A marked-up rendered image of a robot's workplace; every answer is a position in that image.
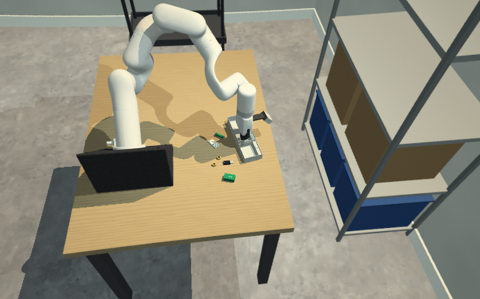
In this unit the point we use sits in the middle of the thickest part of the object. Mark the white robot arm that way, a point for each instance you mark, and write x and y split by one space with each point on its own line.
124 85

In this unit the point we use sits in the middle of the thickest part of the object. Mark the white domino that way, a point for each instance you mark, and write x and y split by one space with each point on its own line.
213 143

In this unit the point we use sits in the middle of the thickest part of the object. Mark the white rack of open bins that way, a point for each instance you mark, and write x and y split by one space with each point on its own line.
249 148

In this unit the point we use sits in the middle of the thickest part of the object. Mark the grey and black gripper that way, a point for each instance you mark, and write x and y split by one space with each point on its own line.
245 125

